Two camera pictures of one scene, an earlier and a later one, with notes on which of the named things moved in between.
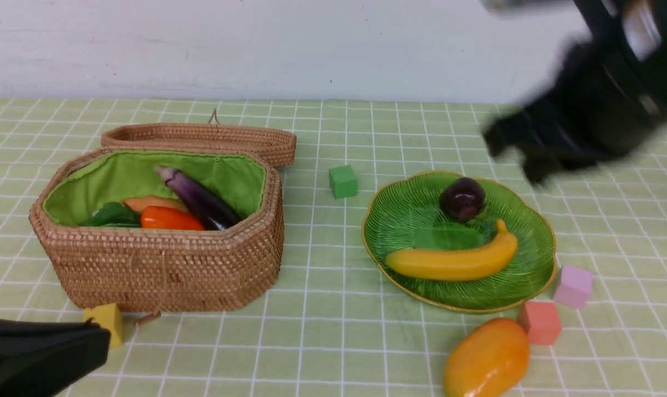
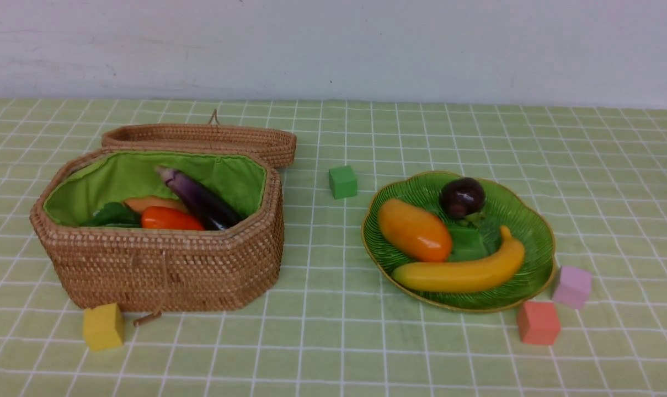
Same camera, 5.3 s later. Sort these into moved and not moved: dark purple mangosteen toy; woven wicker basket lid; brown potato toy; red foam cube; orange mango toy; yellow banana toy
Moved: orange mango toy; yellow banana toy
Not moved: dark purple mangosteen toy; brown potato toy; red foam cube; woven wicker basket lid
